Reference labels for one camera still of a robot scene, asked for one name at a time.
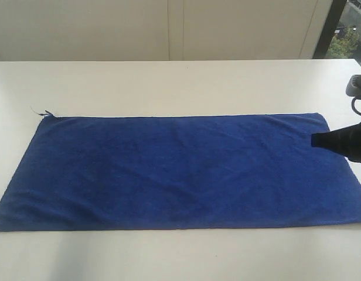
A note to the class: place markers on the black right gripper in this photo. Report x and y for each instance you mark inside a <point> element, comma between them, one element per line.
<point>350,144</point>

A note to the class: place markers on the blue towel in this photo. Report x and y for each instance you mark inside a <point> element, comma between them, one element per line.
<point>242,171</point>

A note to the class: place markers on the green tree outside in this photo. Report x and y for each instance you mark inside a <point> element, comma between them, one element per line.
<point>344,43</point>

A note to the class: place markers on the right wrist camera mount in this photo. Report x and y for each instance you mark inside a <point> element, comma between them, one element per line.
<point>353,89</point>

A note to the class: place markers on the black window frame post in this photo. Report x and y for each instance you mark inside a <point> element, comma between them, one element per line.
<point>328,30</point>

